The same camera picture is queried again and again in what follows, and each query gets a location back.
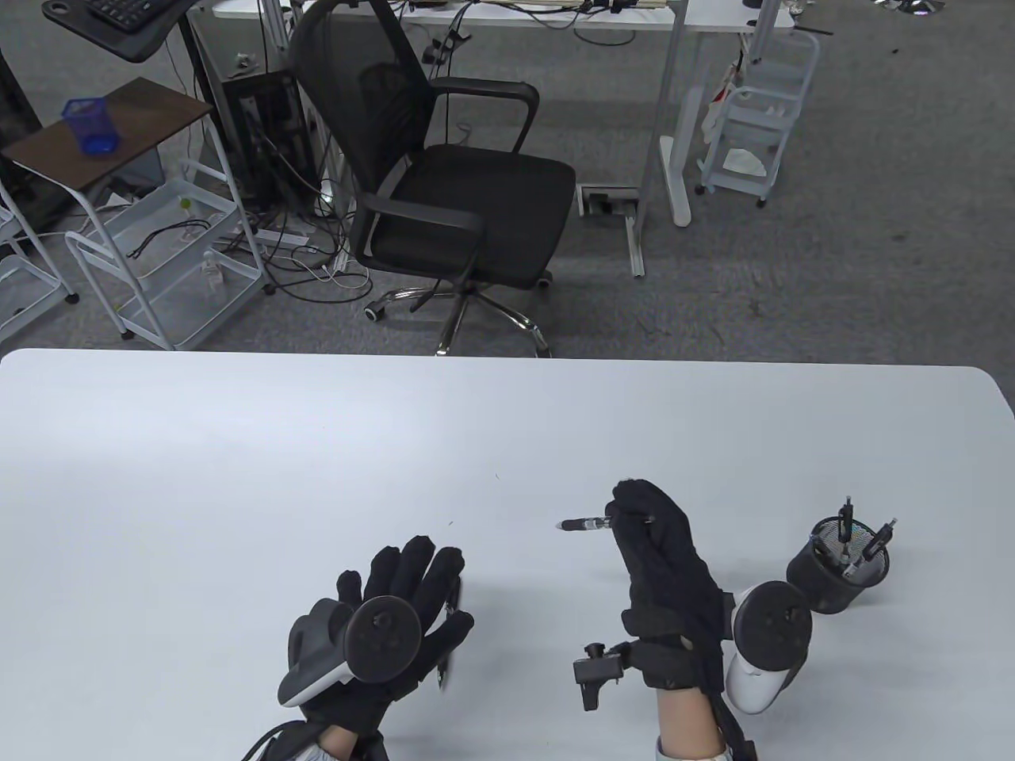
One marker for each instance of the person's right hand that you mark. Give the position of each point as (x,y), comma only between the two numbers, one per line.
(670,579)

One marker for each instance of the person's left hand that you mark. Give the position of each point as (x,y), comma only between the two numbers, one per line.
(412,587)

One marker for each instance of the person's left thumb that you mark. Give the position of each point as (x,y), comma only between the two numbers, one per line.
(453,630)

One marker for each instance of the person's left little finger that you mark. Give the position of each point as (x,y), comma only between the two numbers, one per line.
(350,587)

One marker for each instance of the person's left middle finger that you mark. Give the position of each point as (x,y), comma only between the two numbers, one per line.
(417,567)

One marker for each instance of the person's right fingers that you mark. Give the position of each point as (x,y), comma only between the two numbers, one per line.
(638,503)

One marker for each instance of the black pen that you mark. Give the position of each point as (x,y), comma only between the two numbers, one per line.
(583,523)
(450,626)
(872,547)
(847,527)

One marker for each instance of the person's left forearm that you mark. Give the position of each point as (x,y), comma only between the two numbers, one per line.
(337,743)

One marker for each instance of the person's right forearm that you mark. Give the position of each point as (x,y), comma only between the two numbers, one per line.
(690,725)

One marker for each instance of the grey white tracking controller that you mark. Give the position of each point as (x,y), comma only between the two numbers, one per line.
(357,638)
(765,634)

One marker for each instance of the black mesh pen cup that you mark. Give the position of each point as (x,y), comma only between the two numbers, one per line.
(829,583)

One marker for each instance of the floor socket box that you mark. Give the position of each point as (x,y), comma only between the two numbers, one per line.
(608,200)

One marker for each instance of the small white bottle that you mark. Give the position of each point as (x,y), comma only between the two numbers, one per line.
(211,269)

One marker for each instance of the black mesh office chair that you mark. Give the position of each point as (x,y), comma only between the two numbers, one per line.
(468,198)

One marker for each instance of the white power strip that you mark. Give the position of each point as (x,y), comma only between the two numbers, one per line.
(273,237)

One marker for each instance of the white rolling cart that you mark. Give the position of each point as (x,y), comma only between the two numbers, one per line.
(761,127)

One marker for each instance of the black computer tower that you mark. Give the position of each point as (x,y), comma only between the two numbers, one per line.
(266,135)

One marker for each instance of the brown top white side table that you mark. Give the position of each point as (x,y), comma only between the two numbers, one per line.
(103,135)

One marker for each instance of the blue mesh pen cup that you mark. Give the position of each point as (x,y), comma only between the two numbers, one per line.
(93,127)

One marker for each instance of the black keyboard stand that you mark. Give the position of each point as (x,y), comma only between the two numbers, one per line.
(147,40)

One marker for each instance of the black keyboard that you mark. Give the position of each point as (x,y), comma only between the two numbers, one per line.
(131,11)

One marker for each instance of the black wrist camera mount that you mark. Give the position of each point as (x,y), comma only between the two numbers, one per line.
(596,670)

